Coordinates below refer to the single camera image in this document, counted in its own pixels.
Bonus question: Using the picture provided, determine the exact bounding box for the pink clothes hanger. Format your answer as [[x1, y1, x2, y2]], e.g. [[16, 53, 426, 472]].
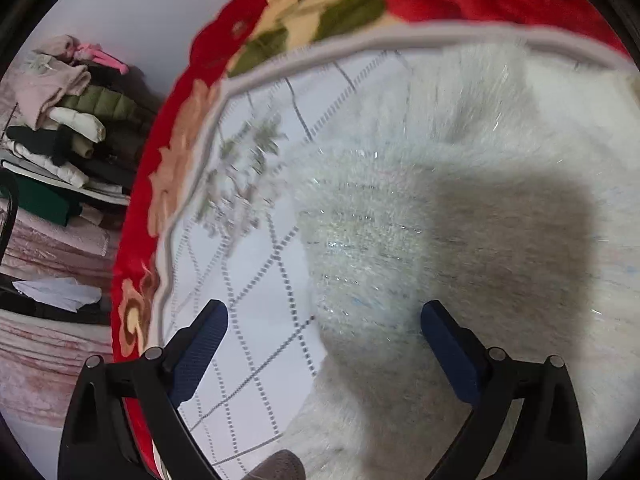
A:
[[74, 42, 129, 74]]

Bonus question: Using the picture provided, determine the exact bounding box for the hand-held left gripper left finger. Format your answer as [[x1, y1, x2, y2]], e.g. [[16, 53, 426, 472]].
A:
[[57, 299, 230, 480]]

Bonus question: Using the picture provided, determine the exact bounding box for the white crumpled paper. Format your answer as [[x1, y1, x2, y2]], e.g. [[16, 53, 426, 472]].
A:
[[12, 277, 104, 312]]

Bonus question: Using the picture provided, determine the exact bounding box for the red floral blanket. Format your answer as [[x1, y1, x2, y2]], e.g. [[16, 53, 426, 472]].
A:
[[112, 0, 632, 480]]

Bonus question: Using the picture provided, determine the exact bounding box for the white fuzzy sweater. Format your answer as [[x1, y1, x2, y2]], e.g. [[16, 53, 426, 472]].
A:
[[280, 42, 640, 480]]

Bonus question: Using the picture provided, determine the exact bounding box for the white grid-patterned bed sheet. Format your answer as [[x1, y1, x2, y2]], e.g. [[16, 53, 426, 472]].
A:
[[154, 27, 632, 480]]

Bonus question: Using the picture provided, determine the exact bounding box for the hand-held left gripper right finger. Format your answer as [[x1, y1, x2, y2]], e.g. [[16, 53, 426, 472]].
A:
[[420, 300, 589, 480]]

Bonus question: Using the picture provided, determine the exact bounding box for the pink quilted bed cover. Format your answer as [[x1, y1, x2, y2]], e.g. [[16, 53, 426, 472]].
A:
[[0, 80, 123, 423]]

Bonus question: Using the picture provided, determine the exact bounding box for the black chair frame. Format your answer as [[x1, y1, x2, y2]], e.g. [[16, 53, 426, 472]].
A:
[[0, 169, 21, 266]]

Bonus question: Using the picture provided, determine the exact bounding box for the grey fabric object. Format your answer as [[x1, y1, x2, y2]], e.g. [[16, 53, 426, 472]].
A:
[[248, 449, 307, 480]]

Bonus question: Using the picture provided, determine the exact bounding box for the pile of folded clothes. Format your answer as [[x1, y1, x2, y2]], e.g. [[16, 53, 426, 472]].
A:
[[0, 35, 162, 227]]

